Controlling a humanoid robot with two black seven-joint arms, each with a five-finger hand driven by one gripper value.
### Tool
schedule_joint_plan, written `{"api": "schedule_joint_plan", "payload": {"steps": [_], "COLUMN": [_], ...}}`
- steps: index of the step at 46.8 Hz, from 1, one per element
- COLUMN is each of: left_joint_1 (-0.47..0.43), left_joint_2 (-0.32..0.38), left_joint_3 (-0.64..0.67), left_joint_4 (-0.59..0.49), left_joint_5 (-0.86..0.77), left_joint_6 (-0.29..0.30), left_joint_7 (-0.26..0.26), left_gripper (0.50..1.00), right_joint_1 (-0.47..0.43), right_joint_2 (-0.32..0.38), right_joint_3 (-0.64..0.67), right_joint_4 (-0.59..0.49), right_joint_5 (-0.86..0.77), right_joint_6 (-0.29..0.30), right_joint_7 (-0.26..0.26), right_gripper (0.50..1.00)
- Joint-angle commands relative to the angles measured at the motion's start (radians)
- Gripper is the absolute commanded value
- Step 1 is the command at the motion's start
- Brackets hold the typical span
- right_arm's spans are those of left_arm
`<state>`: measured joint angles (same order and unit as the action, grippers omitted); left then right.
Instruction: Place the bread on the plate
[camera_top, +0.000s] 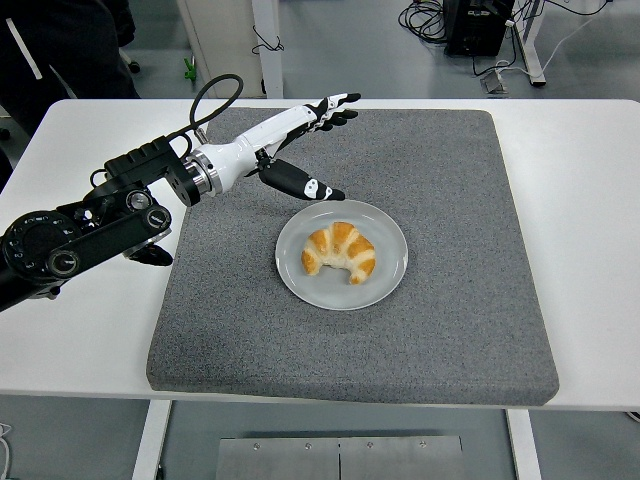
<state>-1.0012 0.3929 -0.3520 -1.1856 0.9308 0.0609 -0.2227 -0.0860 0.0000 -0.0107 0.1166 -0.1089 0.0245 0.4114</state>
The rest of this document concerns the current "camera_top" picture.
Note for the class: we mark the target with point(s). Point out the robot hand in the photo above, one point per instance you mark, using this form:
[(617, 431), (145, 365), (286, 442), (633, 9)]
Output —
[(260, 135)]

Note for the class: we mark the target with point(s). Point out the golden croissant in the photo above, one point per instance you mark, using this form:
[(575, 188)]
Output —
[(360, 255)]

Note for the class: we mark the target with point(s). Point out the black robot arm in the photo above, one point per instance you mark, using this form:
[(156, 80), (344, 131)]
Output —
[(100, 240)]

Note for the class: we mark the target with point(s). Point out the grey round plate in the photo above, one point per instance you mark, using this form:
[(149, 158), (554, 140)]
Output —
[(385, 235)]

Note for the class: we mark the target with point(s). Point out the grey metal plate with screws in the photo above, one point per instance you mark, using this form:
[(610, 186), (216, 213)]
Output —
[(300, 460)]

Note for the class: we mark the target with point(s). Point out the small green object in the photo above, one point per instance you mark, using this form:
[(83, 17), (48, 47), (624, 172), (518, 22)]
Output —
[(189, 67)]

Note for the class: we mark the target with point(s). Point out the white cabinet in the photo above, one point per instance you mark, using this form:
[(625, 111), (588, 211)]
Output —
[(225, 30)]

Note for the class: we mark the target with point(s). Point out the person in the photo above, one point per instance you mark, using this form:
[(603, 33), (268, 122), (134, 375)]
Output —
[(60, 40)]

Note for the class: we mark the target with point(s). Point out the black computer tower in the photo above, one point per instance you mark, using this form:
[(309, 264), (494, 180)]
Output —
[(475, 30)]

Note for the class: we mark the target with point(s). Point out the grey power adapter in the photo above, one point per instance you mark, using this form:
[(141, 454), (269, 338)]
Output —
[(495, 82)]

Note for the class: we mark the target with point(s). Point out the grey speckled mat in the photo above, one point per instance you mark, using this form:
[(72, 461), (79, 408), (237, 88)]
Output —
[(400, 350)]

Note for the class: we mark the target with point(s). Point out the white desk leg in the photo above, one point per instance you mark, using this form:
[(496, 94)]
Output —
[(531, 50)]

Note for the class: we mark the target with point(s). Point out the white table leg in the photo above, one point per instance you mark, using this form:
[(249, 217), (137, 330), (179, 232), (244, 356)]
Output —
[(150, 440), (525, 445)]

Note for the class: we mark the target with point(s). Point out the white post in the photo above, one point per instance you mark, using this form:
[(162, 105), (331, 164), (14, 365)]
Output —
[(272, 75)]

